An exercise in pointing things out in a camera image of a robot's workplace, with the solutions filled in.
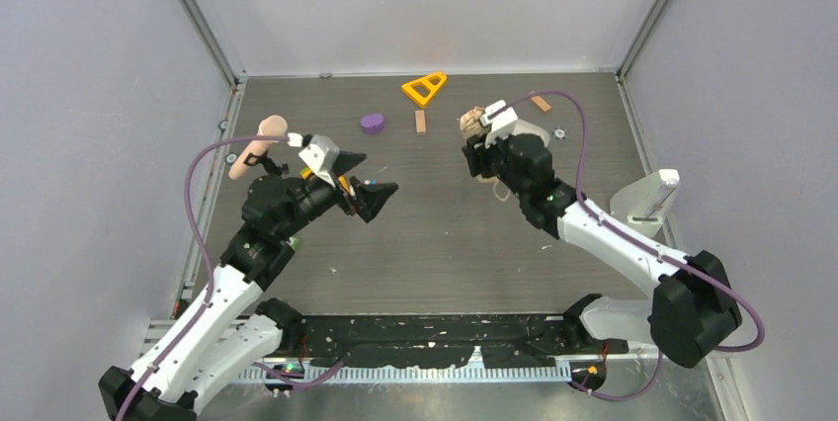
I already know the beige folding umbrella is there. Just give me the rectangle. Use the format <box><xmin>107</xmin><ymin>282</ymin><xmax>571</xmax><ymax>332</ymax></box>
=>
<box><xmin>459</xmin><ymin>107</ymin><xmax>512</xmax><ymax>202</ymax></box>

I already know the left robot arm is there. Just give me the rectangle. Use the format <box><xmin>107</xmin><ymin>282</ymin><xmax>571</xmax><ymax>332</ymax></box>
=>
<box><xmin>99</xmin><ymin>151</ymin><xmax>398</xmax><ymax>420</ymax></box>

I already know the pink toy microphone on stand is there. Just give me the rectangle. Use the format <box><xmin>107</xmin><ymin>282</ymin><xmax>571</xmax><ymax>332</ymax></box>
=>
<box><xmin>228</xmin><ymin>115</ymin><xmax>288</xmax><ymax>180</ymax></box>

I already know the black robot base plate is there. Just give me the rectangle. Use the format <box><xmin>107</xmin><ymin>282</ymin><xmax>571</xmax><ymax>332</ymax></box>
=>
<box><xmin>273</xmin><ymin>313</ymin><xmax>629</xmax><ymax>369</ymax></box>

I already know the white glasses case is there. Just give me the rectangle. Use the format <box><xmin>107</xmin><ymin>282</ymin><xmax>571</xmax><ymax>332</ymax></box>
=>
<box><xmin>513</xmin><ymin>119</ymin><xmax>550</xmax><ymax>147</ymax></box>

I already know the purple heart-shaped box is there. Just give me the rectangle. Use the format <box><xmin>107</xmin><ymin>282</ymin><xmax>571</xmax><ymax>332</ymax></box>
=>
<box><xmin>360</xmin><ymin>113</ymin><xmax>385</xmax><ymax>134</ymax></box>

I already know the yellow triangle frame block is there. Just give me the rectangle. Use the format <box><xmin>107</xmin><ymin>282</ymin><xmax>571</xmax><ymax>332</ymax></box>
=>
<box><xmin>400</xmin><ymin>71</ymin><xmax>448</xmax><ymax>109</ymax></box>

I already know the white stand holder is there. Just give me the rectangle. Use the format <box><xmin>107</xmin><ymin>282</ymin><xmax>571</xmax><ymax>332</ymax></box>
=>
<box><xmin>610</xmin><ymin>169</ymin><xmax>681</xmax><ymax>238</ymax></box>

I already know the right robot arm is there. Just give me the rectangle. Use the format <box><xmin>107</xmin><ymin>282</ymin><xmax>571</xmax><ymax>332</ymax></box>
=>
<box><xmin>462</xmin><ymin>134</ymin><xmax>743</xmax><ymax>368</ymax></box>

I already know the small wooden block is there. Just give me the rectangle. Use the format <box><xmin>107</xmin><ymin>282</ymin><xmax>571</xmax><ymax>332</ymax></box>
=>
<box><xmin>530</xmin><ymin>95</ymin><xmax>551</xmax><ymax>113</ymax></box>
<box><xmin>414</xmin><ymin>110</ymin><xmax>427</xmax><ymax>134</ymax></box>

